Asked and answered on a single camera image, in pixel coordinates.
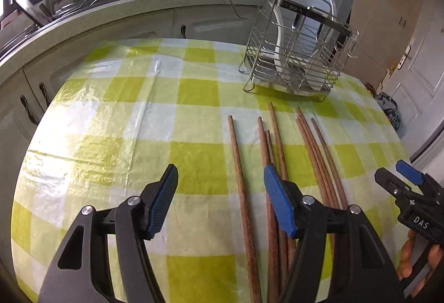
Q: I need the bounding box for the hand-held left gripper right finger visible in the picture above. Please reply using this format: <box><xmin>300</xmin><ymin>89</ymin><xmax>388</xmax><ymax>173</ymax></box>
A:
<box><xmin>264</xmin><ymin>164</ymin><xmax>406</xmax><ymax>303</ymax></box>

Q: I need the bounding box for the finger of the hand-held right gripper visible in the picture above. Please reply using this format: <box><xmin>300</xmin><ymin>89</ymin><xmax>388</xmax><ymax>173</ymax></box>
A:
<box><xmin>395</xmin><ymin>160</ymin><xmax>425</xmax><ymax>186</ymax></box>
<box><xmin>374</xmin><ymin>167</ymin><xmax>416</xmax><ymax>207</ymax></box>

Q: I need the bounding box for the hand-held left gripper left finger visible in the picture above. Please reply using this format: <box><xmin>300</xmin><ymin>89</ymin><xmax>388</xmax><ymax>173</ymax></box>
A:
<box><xmin>38</xmin><ymin>163</ymin><xmax>179</xmax><ymax>303</ymax></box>

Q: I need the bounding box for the steel wire utensil rack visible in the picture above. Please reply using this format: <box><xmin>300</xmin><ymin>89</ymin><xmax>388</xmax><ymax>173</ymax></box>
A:
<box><xmin>239</xmin><ymin>0</ymin><xmax>360</xmax><ymax>102</ymax></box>

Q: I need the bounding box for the person's right hand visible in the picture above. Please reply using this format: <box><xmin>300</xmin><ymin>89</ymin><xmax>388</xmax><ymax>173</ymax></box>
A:
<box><xmin>396</xmin><ymin>229</ymin><xmax>444</xmax><ymax>297</ymax></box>

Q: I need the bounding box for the pile of clothes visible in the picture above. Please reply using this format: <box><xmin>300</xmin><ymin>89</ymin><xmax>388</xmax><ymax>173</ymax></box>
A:
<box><xmin>375</xmin><ymin>91</ymin><xmax>402</xmax><ymax>131</ymax></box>

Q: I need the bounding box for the yellow checked tablecloth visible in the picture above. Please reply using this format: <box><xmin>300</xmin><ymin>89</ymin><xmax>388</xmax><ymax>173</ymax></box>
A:
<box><xmin>10</xmin><ymin>37</ymin><xmax>412</xmax><ymax>303</ymax></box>

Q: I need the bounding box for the white panel door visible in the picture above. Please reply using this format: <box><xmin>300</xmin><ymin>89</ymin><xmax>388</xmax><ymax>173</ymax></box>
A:
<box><xmin>383</xmin><ymin>12</ymin><xmax>444</xmax><ymax>165</ymax></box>

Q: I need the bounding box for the white plastic ladle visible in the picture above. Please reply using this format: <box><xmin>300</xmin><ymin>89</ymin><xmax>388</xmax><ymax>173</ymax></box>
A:
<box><xmin>272</xmin><ymin>8</ymin><xmax>334</xmax><ymax>90</ymax></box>

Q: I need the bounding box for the white kitchen cabinet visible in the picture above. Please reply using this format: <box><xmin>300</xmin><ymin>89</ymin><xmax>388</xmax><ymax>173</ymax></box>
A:
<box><xmin>0</xmin><ymin>5</ymin><xmax>261</xmax><ymax>255</ymax></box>

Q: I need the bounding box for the speckled kitchen counter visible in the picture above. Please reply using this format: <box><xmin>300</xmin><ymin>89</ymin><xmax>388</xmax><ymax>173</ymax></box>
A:
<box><xmin>0</xmin><ymin>0</ymin><xmax>264</xmax><ymax>89</ymax></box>

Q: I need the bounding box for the steel kitchen sink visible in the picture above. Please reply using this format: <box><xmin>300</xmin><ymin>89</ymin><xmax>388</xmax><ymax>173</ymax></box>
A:
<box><xmin>0</xmin><ymin>0</ymin><xmax>118</xmax><ymax>57</ymax></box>

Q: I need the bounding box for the metal door handle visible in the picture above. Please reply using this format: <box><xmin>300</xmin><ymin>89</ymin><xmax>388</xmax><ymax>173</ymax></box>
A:
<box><xmin>396</xmin><ymin>46</ymin><xmax>412</xmax><ymax>70</ymax></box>

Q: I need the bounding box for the kettle power cable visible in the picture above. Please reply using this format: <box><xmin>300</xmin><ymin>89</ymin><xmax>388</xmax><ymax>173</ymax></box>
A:
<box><xmin>221</xmin><ymin>0</ymin><xmax>248</xmax><ymax>19</ymax></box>

